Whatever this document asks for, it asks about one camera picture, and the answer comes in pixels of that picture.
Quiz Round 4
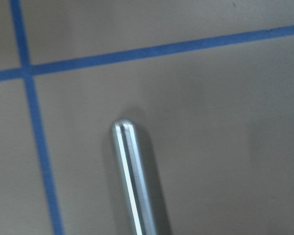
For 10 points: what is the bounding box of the steel muddler black tip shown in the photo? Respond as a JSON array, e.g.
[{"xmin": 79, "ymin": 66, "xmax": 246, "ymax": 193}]
[{"xmin": 111, "ymin": 118, "xmax": 159, "ymax": 235}]

